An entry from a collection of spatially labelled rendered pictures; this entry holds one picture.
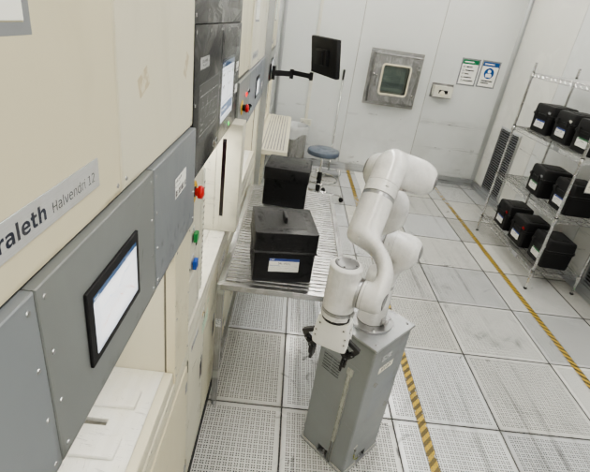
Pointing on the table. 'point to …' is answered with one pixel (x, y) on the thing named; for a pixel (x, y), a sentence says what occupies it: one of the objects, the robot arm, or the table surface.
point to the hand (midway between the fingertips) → (326, 359)
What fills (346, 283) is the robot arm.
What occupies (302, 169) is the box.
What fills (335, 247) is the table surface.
